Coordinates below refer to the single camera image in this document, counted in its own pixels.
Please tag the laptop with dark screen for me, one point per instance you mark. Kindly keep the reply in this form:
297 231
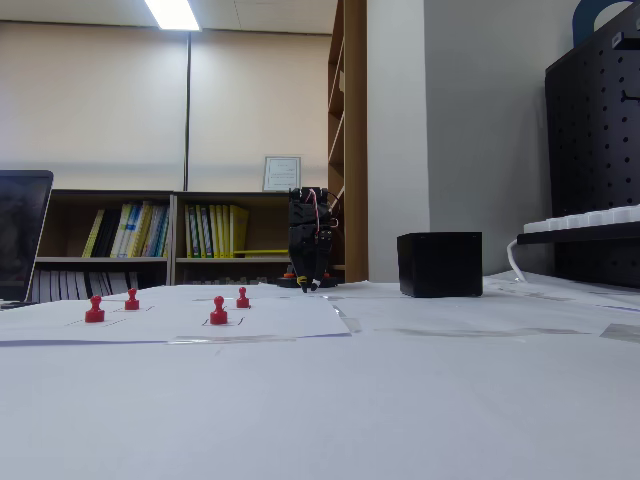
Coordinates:
22 235

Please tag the dark vertical wall pole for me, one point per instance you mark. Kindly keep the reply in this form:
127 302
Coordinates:
187 110

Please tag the paper sheet with drawn squares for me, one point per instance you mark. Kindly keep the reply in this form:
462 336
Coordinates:
280 317

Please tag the red pawn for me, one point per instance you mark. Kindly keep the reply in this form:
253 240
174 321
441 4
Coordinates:
242 300
218 314
94 312
132 302

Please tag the low wooden bookshelf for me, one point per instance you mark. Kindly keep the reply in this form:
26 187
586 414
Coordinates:
265 220
70 225

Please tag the black strip holder rail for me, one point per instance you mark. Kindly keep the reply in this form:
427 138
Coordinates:
575 235

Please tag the tall wooden bookshelf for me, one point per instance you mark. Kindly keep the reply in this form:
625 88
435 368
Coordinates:
355 125

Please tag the rectangular ceiling light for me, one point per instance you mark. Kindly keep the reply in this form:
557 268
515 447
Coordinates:
172 15

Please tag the dark blue curved panel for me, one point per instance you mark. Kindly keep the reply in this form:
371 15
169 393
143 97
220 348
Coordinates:
582 22

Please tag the flat lying yellow book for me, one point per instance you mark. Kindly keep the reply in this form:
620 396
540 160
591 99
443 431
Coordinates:
262 251

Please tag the black pegboard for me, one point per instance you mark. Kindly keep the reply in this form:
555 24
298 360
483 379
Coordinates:
590 150

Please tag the framed white certificate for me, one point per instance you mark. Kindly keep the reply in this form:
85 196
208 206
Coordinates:
282 173

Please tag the thin leaning yellow book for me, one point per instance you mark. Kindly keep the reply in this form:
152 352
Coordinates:
93 233

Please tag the black box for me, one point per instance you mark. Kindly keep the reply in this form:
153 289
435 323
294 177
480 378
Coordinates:
440 265

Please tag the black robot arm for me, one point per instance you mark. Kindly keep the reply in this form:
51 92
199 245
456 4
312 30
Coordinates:
305 205

